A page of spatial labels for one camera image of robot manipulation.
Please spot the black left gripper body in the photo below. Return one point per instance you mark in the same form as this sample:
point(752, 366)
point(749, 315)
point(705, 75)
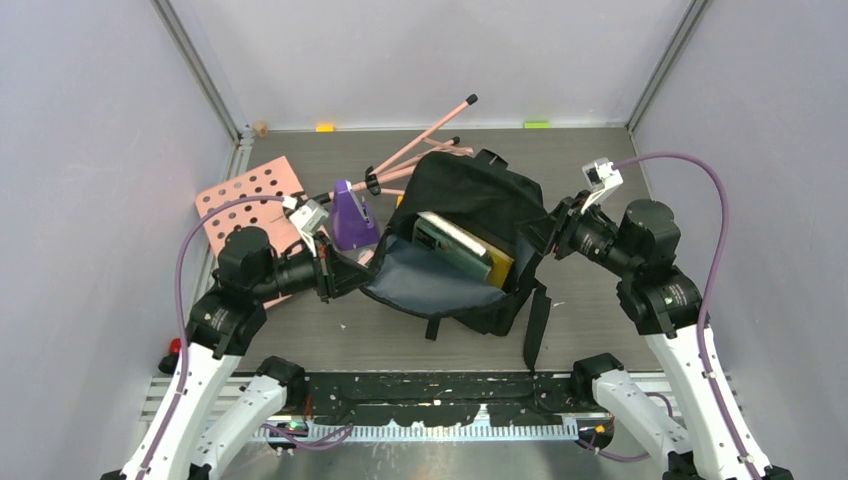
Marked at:
point(321, 243)

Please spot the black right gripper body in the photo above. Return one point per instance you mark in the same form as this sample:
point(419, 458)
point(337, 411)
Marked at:
point(569, 208)

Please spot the black student backpack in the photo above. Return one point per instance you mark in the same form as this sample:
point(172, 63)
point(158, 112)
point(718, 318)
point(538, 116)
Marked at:
point(482, 196)

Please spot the dark green notebook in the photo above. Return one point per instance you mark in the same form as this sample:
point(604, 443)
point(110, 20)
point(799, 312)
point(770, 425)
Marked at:
point(450, 250)

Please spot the teal paperback book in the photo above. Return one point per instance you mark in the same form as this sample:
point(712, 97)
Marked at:
point(469, 241)

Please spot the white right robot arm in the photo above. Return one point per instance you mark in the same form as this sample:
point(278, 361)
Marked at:
point(710, 440)

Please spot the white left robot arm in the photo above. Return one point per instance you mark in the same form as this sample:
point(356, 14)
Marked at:
point(182, 442)

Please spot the purple plastic stapler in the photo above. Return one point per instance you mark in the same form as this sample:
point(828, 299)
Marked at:
point(353, 223)

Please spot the pink folding stand legs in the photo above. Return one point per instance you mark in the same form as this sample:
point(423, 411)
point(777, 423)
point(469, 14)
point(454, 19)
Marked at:
point(403, 162)

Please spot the pink perforated stand plate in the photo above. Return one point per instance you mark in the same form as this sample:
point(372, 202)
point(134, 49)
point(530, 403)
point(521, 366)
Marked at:
point(245, 199)

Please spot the small wooden block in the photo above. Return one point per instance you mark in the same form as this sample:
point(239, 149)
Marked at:
point(260, 128)

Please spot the red black stamp toy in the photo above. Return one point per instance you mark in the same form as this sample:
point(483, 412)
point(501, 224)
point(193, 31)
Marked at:
point(168, 363)

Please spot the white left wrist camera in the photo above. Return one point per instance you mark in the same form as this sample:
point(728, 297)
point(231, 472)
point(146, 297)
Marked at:
point(307, 216)

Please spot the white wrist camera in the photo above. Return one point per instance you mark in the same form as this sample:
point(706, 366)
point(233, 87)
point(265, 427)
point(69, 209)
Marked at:
point(307, 216)
point(603, 180)

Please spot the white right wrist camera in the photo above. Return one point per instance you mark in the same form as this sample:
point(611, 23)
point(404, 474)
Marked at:
point(603, 180)

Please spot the aluminium slotted rail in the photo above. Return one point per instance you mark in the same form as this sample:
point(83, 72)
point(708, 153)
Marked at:
point(476, 431)

